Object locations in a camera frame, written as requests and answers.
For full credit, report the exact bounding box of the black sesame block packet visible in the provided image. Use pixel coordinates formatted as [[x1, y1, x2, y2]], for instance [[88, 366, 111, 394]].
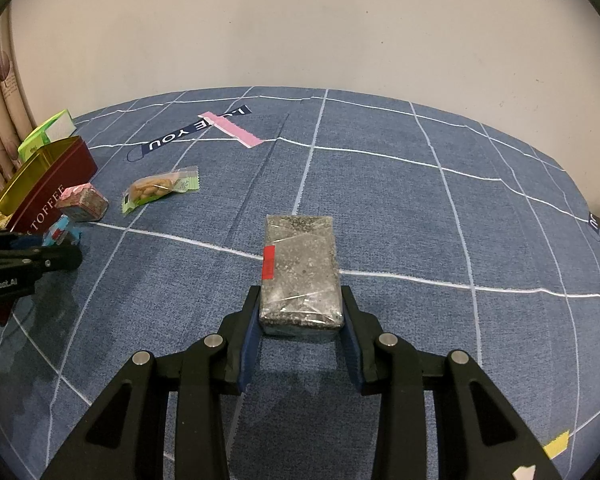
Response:
[[259, 214, 344, 343]]

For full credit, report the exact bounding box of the blue checked bed sheet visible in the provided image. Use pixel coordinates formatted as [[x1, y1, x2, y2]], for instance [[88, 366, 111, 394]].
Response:
[[0, 86, 600, 480]]

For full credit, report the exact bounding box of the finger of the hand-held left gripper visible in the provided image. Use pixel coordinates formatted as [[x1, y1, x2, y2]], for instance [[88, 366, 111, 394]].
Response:
[[0, 227, 47, 252], [0, 244, 83, 282]]

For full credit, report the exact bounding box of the pink candy packet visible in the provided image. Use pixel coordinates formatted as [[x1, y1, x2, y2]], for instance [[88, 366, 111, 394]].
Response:
[[57, 183, 110, 222]]

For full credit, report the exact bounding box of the clear green-ended peanut packet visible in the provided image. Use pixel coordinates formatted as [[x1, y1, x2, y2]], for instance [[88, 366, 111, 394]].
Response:
[[121, 166, 201, 217]]

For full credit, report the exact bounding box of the green tissue pack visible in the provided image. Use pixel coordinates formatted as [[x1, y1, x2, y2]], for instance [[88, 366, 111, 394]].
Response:
[[17, 109, 77, 163]]

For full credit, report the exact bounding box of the dark red gold-lined tin box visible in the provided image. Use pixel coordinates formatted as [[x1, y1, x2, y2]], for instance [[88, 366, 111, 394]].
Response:
[[0, 136, 98, 327]]

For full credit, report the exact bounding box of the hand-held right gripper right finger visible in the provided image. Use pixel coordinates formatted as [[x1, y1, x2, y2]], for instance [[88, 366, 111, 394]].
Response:
[[341, 285, 563, 480]]

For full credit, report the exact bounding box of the blue candy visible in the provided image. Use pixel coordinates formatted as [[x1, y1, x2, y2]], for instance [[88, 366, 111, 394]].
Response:
[[42, 215, 83, 247]]

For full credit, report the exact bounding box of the beige patterned curtain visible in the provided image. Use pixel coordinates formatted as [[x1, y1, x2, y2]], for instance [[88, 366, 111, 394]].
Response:
[[0, 2, 36, 211]]

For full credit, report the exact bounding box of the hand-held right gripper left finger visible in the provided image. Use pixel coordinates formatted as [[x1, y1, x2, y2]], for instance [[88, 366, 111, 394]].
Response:
[[40, 285, 262, 480]]

